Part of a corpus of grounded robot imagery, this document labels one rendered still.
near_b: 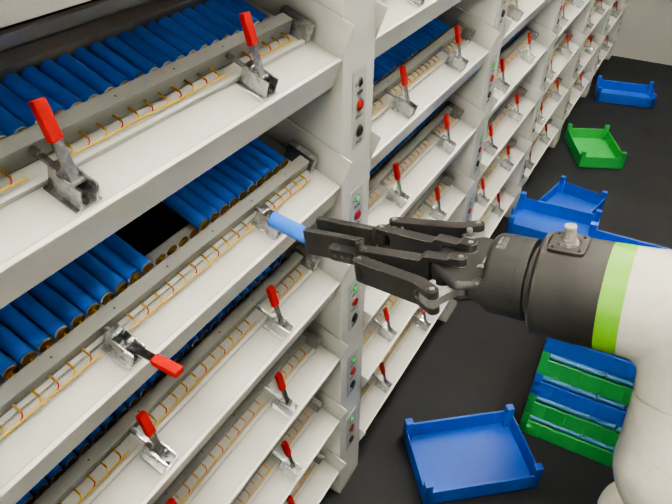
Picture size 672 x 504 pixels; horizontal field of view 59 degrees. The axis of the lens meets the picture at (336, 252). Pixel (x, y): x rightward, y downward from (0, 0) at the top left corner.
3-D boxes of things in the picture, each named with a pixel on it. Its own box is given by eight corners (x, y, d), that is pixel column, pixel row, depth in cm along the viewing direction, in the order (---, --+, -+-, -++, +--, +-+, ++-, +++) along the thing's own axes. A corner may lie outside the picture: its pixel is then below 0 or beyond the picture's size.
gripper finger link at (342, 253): (377, 263, 59) (364, 279, 57) (334, 253, 62) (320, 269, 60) (376, 250, 58) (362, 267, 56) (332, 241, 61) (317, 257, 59)
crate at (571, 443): (642, 418, 165) (651, 400, 160) (634, 477, 151) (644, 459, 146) (534, 379, 176) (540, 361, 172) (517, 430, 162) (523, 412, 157)
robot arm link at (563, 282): (586, 378, 49) (608, 312, 56) (602, 264, 43) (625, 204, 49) (514, 358, 52) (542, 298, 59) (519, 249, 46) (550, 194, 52)
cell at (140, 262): (112, 238, 72) (152, 268, 71) (100, 245, 71) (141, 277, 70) (112, 228, 71) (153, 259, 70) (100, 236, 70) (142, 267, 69)
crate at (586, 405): (661, 381, 156) (672, 361, 151) (654, 440, 141) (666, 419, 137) (546, 342, 167) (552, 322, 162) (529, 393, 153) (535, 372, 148)
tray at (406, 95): (480, 67, 143) (510, 15, 133) (361, 179, 102) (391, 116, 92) (411, 24, 146) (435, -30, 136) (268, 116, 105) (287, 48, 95)
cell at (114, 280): (85, 256, 69) (127, 288, 68) (73, 264, 68) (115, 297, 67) (85, 246, 68) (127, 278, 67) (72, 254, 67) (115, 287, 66)
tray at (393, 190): (469, 141, 155) (495, 99, 145) (358, 268, 114) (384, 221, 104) (405, 100, 158) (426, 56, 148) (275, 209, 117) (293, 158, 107)
